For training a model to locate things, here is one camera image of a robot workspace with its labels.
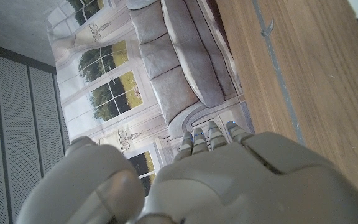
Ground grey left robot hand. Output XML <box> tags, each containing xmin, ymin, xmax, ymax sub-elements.
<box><xmin>16</xmin><ymin>120</ymin><xmax>358</xmax><ymax>224</ymax></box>

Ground printed living room backdrop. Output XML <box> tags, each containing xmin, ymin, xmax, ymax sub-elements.
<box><xmin>47</xmin><ymin>0</ymin><xmax>256</xmax><ymax>197</ymax></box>

